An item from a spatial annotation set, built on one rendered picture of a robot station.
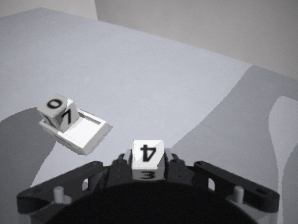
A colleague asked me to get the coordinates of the white rectangular tray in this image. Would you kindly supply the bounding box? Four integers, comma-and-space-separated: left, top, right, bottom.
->
39, 109, 108, 156

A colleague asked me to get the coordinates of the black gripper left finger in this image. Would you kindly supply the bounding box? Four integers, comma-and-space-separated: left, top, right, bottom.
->
16, 149, 132, 224

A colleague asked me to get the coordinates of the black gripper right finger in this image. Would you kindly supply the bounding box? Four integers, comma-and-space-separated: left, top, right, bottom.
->
164, 149, 280, 224

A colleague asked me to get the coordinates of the white cube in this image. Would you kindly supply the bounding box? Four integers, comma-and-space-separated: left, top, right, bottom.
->
37, 94, 80, 133
132, 140, 165, 180

